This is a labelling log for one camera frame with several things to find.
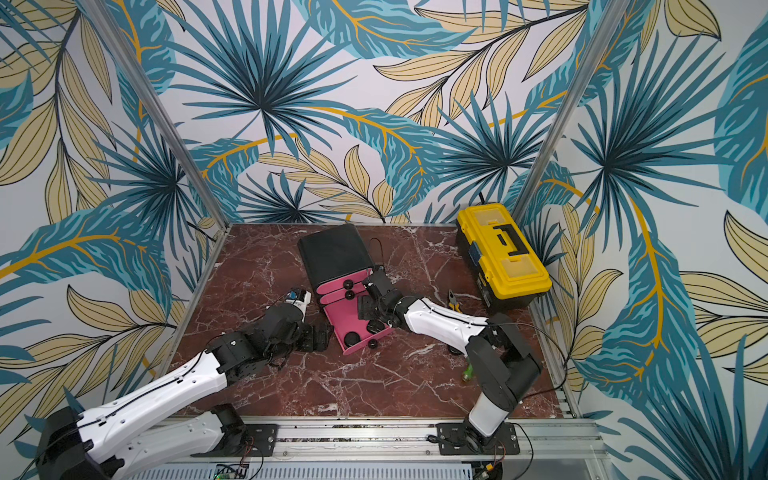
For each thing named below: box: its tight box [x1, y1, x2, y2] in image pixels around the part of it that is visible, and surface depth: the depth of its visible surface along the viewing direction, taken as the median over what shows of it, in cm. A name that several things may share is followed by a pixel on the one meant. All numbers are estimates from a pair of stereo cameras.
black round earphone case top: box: [366, 319, 385, 334], surface depth 92 cm
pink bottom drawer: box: [323, 294, 393, 355], surface depth 92 cm
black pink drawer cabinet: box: [298, 224, 374, 295], surface depth 94 cm
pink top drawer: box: [317, 268, 373, 295], surface depth 87 cm
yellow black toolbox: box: [456, 203, 553, 314], surface depth 92 cm
